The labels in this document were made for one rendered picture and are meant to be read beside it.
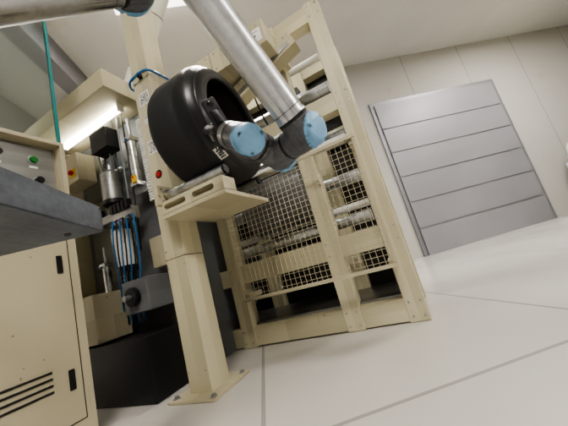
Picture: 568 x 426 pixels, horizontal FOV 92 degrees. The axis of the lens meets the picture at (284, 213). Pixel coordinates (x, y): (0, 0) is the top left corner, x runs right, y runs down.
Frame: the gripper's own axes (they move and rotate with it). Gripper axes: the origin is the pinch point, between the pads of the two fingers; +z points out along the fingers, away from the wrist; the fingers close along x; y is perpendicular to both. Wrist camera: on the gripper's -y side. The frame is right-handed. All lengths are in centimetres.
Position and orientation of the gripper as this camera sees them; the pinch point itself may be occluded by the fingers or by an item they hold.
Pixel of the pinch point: (208, 125)
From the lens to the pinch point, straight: 112.9
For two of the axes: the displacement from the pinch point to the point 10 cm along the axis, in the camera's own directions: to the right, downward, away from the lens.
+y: 3.2, 8.0, 5.2
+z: -5.2, -3.1, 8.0
